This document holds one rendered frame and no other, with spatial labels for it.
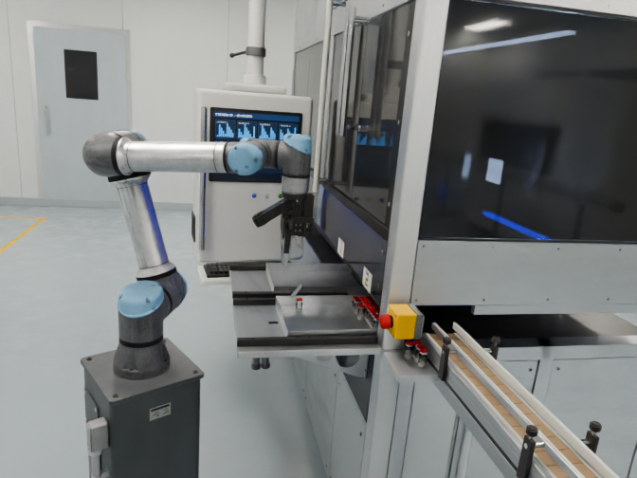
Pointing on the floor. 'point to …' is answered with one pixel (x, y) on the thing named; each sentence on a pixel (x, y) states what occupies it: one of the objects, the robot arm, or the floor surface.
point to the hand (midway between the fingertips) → (282, 262)
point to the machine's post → (405, 218)
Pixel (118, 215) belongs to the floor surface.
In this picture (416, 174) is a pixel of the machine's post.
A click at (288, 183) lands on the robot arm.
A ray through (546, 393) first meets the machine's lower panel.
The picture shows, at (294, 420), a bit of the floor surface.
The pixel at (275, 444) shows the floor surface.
